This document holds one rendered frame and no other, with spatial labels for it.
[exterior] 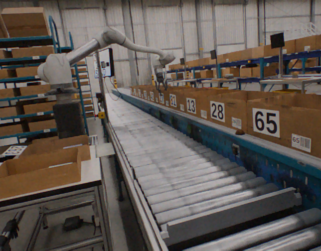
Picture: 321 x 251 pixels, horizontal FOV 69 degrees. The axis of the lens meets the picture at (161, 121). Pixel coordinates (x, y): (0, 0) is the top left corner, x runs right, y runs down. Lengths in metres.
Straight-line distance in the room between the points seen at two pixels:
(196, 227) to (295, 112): 0.54
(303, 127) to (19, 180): 1.18
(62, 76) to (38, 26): 1.30
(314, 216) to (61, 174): 1.02
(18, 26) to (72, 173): 2.17
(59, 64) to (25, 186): 0.92
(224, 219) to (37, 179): 0.84
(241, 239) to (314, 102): 0.78
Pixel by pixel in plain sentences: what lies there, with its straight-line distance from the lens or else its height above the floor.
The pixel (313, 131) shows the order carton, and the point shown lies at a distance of 0.95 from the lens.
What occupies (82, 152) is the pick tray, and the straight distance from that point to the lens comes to 1.51.
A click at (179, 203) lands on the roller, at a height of 0.74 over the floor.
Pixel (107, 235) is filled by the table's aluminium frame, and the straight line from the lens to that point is 1.36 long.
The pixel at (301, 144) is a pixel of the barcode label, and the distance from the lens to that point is 0.99.
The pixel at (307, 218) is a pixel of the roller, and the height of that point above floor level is 0.74.
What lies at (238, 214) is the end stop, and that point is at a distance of 0.86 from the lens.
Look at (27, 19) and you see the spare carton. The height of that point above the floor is 1.93.
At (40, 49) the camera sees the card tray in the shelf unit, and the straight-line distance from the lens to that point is 2.95.
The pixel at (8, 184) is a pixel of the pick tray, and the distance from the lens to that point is 1.27.
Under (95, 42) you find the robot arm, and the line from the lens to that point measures 2.28.
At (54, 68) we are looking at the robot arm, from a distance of 1.86.
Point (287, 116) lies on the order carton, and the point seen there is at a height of 1.01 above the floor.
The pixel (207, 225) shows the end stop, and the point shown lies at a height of 0.74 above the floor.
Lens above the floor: 1.22
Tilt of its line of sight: 11 degrees down
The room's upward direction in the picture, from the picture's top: 6 degrees counter-clockwise
